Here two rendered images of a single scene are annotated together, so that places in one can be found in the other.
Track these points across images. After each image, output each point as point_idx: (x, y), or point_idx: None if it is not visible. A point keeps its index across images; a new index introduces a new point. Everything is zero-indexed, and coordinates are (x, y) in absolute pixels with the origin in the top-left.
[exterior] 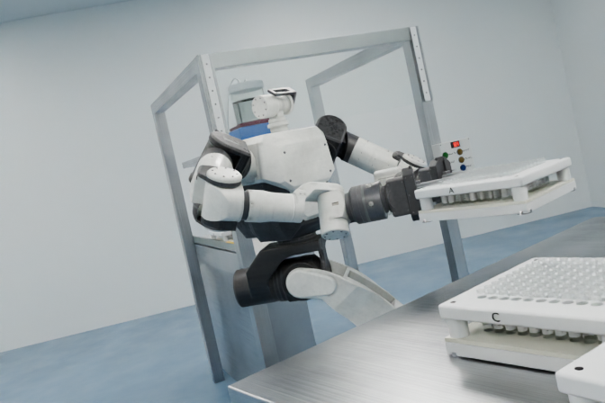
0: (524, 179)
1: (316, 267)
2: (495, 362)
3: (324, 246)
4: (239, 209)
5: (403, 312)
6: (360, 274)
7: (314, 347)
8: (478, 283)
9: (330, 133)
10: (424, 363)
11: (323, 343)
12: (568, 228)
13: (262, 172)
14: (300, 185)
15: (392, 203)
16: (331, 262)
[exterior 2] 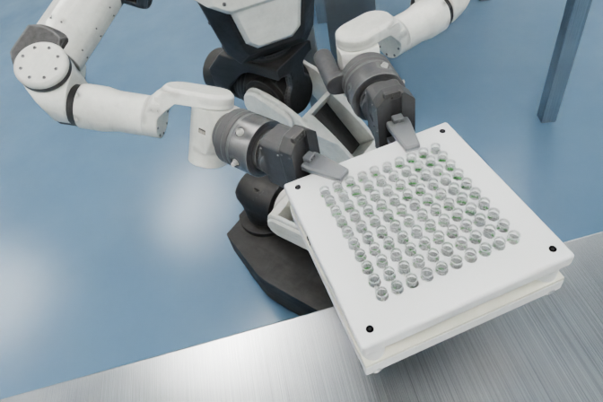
0: (373, 347)
1: (280, 91)
2: None
3: (299, 63)
4: (63, 119)
5: (172, 375)
6: (342, 101)
7: (48, 391)
8: (299, 362)
9: None
10: None
11: (61, 387)
12: (576, 240)
13: None
14: (244, 8)
15: (267, 170)
16: (316, 73)
